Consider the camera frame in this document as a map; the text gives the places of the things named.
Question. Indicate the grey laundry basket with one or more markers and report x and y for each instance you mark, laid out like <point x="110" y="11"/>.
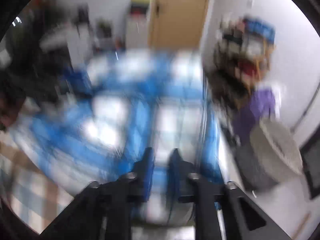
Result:
<point x="269" y="157"/>

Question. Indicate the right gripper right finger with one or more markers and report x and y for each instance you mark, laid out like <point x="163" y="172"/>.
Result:
<point x="180" y="187"/>

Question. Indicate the yellow black box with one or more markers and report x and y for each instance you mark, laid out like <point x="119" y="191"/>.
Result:
<point x="139" y="7"/>

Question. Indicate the blue white plaid blanket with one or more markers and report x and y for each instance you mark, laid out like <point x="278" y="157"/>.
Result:
<point x="139" y="99"/>

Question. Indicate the purple cloth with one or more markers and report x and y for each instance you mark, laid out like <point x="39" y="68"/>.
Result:
<point x="261" y="104"/>

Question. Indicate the wooden door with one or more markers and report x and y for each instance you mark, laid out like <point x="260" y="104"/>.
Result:
<point x="177" y="24"/>

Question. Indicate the white cabinet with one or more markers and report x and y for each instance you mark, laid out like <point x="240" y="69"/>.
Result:
<point x="136" y="34"/>

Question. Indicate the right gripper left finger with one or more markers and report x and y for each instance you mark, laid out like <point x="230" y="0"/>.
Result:
<point x="140" y="186"/>

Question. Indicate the checked bed sheet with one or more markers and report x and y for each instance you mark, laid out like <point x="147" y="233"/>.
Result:
<point x="33" y="197"/>

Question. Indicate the cluttered wall shelf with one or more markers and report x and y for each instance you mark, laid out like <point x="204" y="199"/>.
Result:
<point x="243" y="50"/>

